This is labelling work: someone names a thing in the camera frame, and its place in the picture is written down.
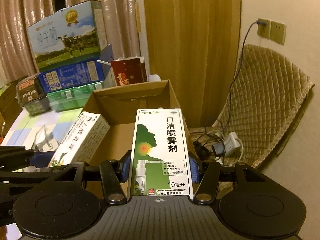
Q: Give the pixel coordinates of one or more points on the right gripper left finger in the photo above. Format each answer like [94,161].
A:
[113,173]

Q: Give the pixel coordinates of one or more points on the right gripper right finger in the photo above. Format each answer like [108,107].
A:
[207,174]

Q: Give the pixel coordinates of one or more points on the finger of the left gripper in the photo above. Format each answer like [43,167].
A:
[41,159]

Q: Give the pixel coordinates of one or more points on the white plug night light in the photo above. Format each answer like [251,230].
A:
[44,141]

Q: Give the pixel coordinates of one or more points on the green throat spray box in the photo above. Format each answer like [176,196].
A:
[159,160]

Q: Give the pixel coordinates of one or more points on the white green ointment box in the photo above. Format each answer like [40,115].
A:
[81,141]

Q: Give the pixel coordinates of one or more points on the checked tablecloth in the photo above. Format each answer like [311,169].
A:
[37,127]

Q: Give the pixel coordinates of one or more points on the white power strip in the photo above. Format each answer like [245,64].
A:
[233,144]

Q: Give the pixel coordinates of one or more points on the open cardboard box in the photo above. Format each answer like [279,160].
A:
[119,106]

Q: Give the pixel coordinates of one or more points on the black hot pot bowl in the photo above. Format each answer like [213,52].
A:
[31,96]

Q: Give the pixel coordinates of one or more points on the green drink carton pack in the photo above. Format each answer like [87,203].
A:
[72,98]

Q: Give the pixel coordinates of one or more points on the blue milk carton box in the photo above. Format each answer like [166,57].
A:
[77,74]

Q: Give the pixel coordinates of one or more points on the dark red gift box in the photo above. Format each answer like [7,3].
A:
[129,71]

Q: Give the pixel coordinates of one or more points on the cow milk carton box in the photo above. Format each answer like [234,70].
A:
[72,34]

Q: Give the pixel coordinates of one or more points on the wooden door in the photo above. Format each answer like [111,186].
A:
[194,44]

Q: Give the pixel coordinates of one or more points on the beige curtain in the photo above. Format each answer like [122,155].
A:
[17,60]

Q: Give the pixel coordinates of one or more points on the wall power outlet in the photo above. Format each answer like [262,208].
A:
[264,28]

